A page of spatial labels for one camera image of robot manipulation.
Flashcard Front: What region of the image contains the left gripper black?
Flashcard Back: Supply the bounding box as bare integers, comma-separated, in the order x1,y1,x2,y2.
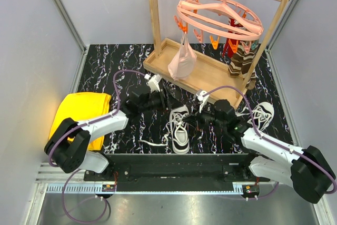
140,87,183,113

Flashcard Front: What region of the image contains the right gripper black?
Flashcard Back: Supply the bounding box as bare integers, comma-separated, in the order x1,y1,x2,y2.
183,102,226,131

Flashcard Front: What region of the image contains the black white sneaker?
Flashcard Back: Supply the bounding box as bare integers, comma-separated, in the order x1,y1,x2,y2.
139,105,190,154
247,102,274,131

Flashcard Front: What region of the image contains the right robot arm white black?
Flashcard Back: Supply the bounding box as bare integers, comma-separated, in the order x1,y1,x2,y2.
183,100,336,204

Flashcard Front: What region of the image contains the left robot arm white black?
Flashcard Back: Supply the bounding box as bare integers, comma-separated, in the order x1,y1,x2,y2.
44,88,172,181

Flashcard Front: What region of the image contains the wooden drying rack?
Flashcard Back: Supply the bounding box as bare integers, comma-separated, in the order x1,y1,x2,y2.
143,0,289,108

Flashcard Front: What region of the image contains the pink hanging cloth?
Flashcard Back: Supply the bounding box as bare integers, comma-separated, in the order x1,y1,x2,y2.
168,33,197,80

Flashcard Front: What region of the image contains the brown striped sock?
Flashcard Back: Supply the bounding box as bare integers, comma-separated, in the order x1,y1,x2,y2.
229,43,258,77

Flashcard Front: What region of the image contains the red hanging garment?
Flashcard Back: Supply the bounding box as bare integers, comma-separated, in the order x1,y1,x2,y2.
222,17,244,58

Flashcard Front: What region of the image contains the yellow cloth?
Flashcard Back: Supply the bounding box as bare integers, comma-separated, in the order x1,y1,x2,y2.
48,92,112,139

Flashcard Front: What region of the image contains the pink round clip hanger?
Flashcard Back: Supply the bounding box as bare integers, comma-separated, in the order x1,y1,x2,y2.
174,0,264,52

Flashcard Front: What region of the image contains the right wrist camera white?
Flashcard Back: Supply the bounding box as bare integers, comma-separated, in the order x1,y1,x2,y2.
193,90,209,113

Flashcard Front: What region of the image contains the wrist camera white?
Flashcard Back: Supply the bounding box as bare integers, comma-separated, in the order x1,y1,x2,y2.
193,90,209,113
144,74,162,92

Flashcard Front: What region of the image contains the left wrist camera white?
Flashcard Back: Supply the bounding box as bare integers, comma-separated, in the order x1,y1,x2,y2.
144,74,162,92

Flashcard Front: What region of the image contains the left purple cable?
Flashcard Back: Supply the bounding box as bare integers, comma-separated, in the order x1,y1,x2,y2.
49,69,151,222

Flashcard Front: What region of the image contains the purple cable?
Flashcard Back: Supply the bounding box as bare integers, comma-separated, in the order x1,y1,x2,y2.
49,69,151,222
204,85,337,202

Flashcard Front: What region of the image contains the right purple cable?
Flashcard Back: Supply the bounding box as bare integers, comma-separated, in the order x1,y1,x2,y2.
204,85,337,202

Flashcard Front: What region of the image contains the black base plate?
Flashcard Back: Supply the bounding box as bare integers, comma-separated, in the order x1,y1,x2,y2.
84,154,256,182

